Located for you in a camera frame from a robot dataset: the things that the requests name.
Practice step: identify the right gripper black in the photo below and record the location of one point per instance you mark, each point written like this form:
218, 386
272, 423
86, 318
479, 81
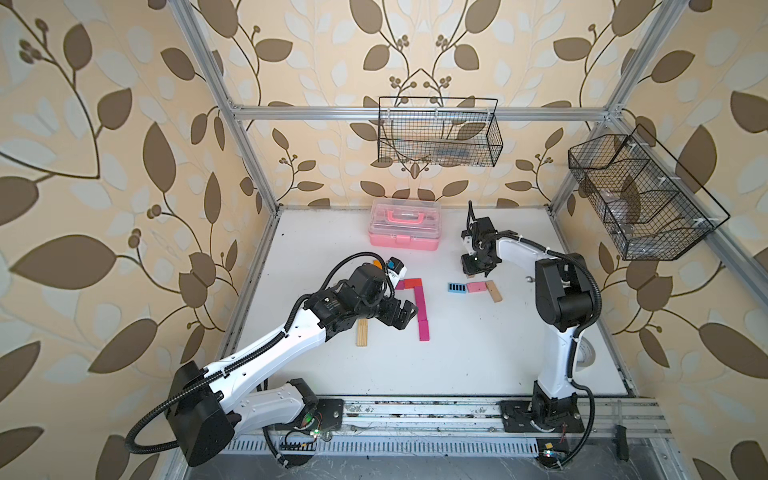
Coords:
469, 269

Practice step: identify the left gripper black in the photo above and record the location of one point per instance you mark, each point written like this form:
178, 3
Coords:
404, 316

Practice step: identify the red block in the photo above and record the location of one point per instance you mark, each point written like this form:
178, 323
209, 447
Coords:
412, 283

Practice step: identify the wooden block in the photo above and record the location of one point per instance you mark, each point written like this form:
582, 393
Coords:
362, 333

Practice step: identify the light pink block top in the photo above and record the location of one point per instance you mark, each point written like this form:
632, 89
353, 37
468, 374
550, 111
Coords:
476, 287

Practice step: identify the blue striped block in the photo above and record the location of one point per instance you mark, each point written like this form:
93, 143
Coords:
457, 288

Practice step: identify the wooden block horizontal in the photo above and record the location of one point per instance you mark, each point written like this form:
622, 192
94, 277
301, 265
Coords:
493, 291

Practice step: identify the magenta block bottom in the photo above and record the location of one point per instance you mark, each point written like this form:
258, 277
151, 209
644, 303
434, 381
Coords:
424, 331

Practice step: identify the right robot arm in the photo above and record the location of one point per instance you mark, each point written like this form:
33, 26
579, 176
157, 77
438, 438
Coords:
567, 299

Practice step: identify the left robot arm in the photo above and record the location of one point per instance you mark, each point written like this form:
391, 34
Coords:
207, 407

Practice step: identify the pink plastic storage box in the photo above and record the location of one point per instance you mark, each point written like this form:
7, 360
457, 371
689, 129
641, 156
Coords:
405, 224

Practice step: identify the white tape roll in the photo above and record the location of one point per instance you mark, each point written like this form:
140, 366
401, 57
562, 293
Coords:
586, 354

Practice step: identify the black wire basket back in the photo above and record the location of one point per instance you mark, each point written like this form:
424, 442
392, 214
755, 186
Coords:
439, 130

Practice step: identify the black wire basket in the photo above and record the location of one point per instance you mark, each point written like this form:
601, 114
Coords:
439, 130
653, 204

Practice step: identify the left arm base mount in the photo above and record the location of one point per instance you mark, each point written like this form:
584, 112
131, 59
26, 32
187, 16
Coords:
315, 423

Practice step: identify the aluminium frame rail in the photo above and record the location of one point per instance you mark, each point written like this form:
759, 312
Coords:
454, 438

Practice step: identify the black wire basket right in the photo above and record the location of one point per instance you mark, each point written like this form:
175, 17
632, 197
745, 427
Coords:
653, 204

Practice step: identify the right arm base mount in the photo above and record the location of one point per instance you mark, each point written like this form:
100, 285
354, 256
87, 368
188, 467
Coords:
541, 417

